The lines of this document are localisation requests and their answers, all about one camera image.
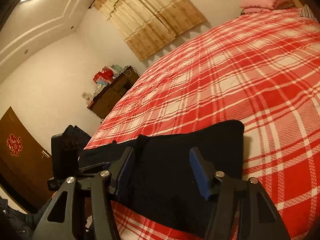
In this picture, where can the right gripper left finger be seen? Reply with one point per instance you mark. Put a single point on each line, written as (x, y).
(65, 217)

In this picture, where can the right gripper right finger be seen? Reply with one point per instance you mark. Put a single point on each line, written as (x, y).
(258, 216)

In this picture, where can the black pants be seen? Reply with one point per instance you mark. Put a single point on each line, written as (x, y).
(162, 185)

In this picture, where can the dark jacket left forearm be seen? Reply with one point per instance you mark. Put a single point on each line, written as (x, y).
(17, 225)

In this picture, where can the black folding chair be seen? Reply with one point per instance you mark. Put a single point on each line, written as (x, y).
(66, 147)

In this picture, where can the brown wooden door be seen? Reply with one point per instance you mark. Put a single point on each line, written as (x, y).
(25, 165)

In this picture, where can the white greeting card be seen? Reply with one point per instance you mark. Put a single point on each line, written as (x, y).
(87, 97)

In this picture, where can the brown wooden desk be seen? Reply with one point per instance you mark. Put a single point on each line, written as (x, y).
(104, 102)

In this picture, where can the red gift bag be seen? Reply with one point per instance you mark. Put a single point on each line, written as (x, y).
(105, 76)

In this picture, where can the red plaid bed cover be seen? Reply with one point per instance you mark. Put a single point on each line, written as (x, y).
(261, 69)

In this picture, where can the beige window curtain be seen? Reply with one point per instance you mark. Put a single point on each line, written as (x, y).
(147, 26)

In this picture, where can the striped pillow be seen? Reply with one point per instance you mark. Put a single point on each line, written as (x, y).
(307, 13)

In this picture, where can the pink folded blanket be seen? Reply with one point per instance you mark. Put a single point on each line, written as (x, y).
(255, 6)

